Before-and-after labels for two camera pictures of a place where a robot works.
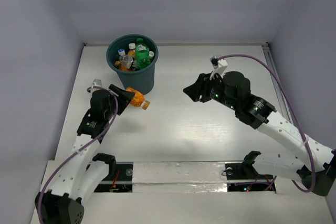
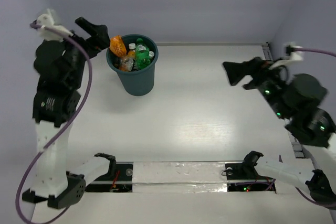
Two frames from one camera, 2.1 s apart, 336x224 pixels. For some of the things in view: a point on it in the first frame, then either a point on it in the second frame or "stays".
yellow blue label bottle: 131,51 stays
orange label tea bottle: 151,54 stays
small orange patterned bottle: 138,99 -> 117,46
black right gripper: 200,86 -> 237,70
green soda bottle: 142,56 stays
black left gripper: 118,98 -> 92,41
